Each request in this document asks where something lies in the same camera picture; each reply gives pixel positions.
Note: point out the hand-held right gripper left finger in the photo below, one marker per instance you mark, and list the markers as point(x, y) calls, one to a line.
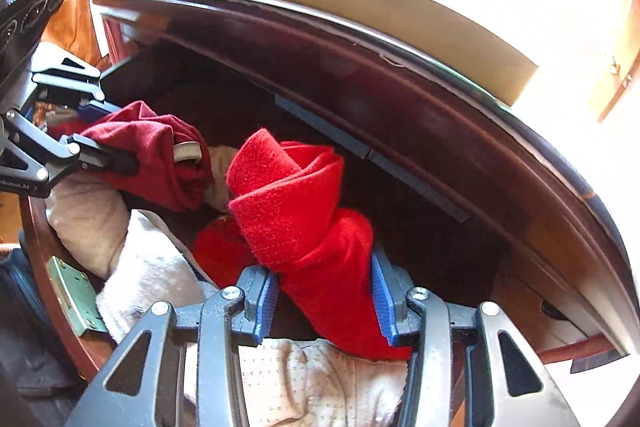
point(267, 307)

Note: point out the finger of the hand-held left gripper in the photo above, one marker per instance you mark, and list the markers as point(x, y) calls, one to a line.
point(100, 157)
point(97, 109)

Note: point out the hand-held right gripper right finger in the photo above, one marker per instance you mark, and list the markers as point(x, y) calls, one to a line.
point(382, 302)

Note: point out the dark red garment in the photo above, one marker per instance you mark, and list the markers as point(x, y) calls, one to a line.
point(150, 147)

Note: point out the beige garment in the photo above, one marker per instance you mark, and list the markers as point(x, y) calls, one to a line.
point(85, 217)

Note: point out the wooden drawer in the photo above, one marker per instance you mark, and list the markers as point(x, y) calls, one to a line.
point(440, 257)

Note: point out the bright red fleece garment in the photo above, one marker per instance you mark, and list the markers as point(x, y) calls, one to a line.
point(290, 207)

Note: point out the white dotted cloth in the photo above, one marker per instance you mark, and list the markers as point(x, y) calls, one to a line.
point(310, 382)

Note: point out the metal lock plate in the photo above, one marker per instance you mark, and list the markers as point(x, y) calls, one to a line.
point(75, 297)

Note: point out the grey padded trousers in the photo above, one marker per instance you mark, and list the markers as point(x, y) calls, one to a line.
point(30, 307)

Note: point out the dark wooden table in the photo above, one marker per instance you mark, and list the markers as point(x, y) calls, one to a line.
point(400, 97)

